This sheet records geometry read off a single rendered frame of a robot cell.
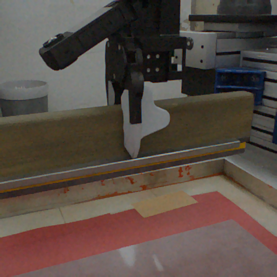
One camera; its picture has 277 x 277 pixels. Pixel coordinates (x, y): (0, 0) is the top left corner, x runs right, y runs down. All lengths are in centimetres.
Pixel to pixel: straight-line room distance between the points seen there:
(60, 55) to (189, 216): 32
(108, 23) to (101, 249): 29
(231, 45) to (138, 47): 59
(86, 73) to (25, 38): 70
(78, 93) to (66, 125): 339
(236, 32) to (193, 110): 54
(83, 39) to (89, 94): 345
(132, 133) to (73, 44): 12
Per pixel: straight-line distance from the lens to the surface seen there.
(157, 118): 44
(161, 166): 50
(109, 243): 51
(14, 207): 59
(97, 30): 41
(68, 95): 379
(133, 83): 40
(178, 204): 60
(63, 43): 40
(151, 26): 44
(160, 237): 52
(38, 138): 42
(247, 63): 99
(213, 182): 69
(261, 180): 64
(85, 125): 43
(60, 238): 53
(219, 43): 95
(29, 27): 365
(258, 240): 54
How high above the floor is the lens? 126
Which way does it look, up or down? 19 degrees down
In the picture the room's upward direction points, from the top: straight up
